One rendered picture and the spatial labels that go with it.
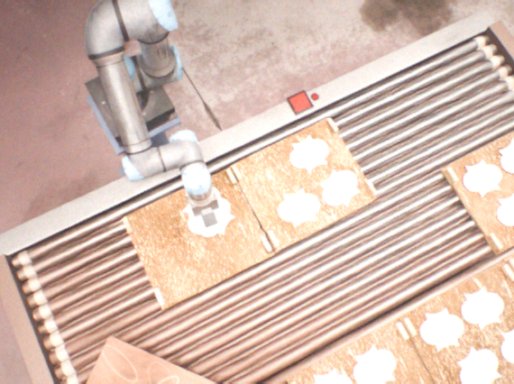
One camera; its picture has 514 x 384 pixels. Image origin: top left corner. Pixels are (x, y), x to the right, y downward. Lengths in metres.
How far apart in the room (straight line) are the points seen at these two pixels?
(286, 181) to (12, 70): 1.99
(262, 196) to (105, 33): 0.79
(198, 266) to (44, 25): 2.09
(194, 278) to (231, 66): 1.64
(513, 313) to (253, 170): 0.99
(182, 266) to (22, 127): 1.66
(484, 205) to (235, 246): 0.88
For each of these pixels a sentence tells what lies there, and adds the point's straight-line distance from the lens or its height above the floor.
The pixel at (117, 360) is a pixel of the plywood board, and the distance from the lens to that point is 1.75.
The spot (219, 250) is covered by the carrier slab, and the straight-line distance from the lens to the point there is 1.84.
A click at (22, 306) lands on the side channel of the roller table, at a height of 0.95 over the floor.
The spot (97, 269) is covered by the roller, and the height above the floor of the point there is 0.92.
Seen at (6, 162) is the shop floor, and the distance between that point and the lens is 3.20.
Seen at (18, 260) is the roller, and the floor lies 0.92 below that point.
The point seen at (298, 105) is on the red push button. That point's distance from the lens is 2.03.
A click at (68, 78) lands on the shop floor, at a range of 3.30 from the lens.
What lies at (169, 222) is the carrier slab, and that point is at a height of 0.94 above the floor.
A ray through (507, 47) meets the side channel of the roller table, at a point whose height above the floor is 0.95.
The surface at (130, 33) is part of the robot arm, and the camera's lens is 1.46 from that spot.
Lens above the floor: 2.74
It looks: 73 degrees down
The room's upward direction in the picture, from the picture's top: 3 degrees clockwise
